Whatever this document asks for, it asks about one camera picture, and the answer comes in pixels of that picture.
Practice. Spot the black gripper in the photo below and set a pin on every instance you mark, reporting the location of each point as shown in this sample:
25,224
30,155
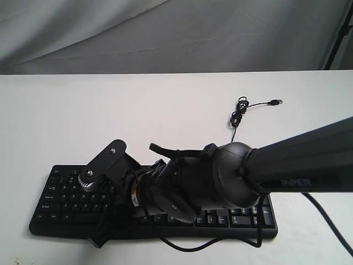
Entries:
148,191

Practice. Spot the black acer keyboard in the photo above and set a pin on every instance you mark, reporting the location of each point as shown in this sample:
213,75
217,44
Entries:
64,210

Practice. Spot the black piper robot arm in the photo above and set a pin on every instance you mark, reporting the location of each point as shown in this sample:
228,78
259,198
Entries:
217,177

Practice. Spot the grey backdrop cloth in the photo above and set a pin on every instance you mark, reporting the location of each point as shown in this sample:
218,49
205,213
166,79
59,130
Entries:
101,37

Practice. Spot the black tripod stand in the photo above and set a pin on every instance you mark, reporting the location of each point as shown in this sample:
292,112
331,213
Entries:
344,31

